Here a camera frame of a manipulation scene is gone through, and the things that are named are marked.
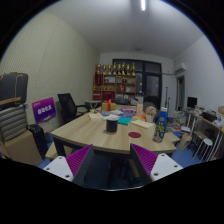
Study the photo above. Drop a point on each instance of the flat round red coaster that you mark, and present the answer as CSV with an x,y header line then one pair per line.
x,y
134,135

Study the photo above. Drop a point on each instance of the small standing picture card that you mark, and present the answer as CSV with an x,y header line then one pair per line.
x,y
139,109

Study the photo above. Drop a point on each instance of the black suitcase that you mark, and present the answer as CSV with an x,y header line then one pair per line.
x,y
13,87

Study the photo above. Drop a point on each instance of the white round stool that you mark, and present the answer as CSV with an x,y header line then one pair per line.
x,y
205,142

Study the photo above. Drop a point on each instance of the small pale yellow notepad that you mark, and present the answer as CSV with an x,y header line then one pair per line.
x,y
95,116

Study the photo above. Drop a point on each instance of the black office chair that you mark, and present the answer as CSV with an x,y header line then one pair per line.
x,y
66,105

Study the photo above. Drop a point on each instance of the teal book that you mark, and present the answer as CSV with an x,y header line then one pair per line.
x,y
125,120

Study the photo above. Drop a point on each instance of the white wall air conditioner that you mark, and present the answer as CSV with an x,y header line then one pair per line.
x,y
180,68

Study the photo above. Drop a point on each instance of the flower bouquet in white pot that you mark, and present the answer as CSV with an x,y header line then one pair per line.
x,y
150,111

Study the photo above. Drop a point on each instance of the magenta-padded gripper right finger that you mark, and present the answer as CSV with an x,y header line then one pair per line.
x,y
146,160

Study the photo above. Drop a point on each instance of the black tripod stand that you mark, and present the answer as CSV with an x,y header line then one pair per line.
x,y
167,98

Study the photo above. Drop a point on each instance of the wooden shelf unit with trophies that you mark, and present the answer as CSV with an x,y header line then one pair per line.
x,y
115,83

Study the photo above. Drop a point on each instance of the yellow gift box red ribbon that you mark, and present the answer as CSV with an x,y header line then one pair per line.
x,y
108,106

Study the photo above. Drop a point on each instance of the large pale yellow notepad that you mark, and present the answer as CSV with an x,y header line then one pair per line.
x,y
142,124

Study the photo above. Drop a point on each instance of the brown cardboard box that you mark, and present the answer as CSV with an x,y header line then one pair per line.
x,y
23,148

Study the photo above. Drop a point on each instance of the low wooden bench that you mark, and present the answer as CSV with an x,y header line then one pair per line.
x,y
172,136

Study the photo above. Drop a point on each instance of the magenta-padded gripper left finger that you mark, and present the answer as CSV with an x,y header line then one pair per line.
x,y
78,159

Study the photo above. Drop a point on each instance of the wooden stool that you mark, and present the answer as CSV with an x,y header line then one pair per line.
x,y
199,135

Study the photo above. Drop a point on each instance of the purple sign board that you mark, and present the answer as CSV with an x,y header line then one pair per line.
x,y
44,110

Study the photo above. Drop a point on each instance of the ceiling light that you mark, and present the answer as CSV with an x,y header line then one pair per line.
x,y
143,4

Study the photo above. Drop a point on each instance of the cluttered wooden side desk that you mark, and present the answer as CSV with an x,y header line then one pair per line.
x,y
208,121

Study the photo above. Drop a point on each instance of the black computer monitor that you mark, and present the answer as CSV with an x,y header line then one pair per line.
x,y
192,102

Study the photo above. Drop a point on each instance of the black bag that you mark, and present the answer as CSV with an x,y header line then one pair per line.
x,y
38,138

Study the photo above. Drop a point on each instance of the blue drink bottle white cap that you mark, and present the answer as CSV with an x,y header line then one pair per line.
x,y
160,126

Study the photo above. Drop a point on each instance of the black mug white inside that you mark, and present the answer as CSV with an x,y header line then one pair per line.
x,y
112,126

